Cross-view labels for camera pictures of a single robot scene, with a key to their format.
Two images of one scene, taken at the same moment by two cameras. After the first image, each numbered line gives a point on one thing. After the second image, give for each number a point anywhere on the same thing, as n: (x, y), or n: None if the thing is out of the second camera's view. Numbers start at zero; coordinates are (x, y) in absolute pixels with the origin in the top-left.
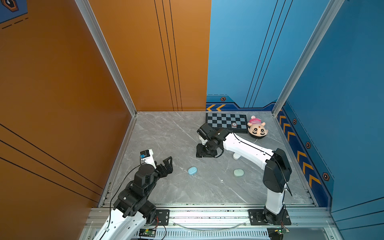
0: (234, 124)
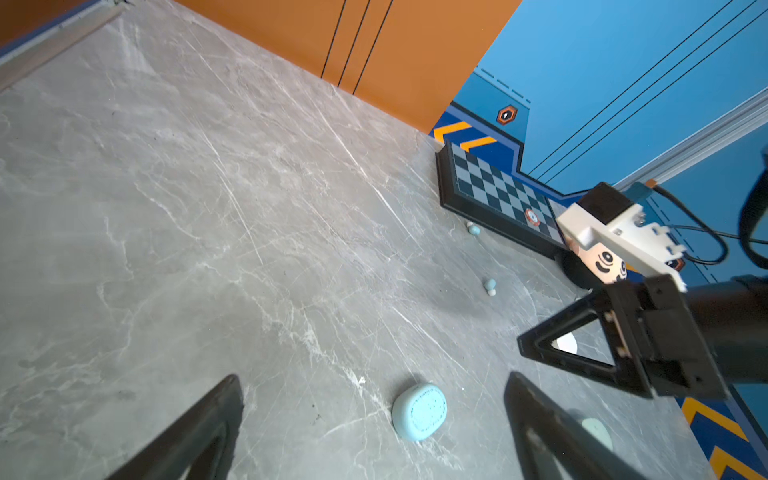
0: (532, 217)
